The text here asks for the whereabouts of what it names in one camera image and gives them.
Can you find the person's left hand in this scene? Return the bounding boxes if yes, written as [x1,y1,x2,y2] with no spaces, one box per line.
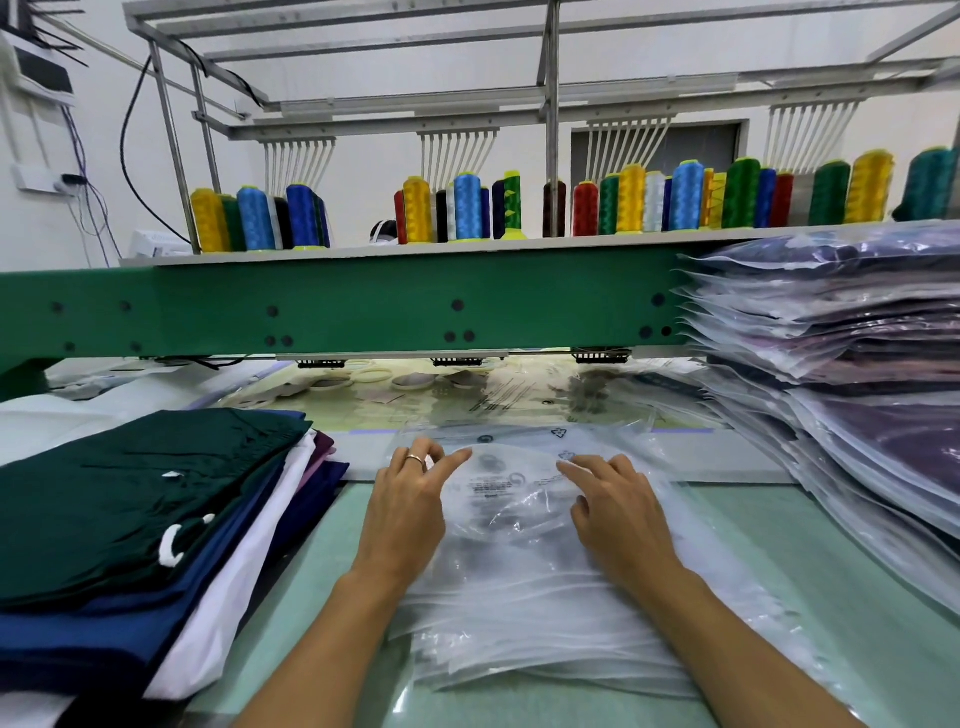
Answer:
[352,436,474,594]

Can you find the person's right hand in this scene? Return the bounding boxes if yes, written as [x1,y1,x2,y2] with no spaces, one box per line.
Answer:
[555,450,684,594]

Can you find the stack of plastic bags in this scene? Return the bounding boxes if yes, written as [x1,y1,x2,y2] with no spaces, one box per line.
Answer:
[382,423,834,699]

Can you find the dark green shirt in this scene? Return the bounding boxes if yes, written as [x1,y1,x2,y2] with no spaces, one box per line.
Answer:
[0,408,314,614]

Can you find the stack of bagged garments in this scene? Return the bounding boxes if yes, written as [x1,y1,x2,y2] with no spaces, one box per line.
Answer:
[682,222,960,617]

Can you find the person's left forearm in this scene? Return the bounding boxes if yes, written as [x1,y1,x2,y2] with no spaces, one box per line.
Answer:
[237,570,414,728]

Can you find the person's right forearm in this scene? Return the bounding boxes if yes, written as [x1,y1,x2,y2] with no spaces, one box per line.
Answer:
[630,570,864,728]

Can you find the green machine beam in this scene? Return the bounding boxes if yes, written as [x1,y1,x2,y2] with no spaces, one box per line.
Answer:
[0,240,722,399]

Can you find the row of coloured thread spools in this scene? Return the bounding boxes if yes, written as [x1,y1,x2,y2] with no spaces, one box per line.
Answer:
[187,145,960,254]

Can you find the white box device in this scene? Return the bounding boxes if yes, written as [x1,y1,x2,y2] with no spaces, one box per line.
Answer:
[127,229,194,261]

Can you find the grey metal thread rack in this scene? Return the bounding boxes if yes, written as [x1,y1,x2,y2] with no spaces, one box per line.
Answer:
[123,0,960,249]

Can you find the black hanging cable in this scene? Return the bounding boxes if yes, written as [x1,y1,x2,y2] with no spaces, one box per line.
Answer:
[120,52,197,245]

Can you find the white wall socket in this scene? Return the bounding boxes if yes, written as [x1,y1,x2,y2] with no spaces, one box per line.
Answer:
[15,165,89,197]

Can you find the wall router with antennas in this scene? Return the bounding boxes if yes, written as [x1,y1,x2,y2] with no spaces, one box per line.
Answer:
[0,15,77,104]

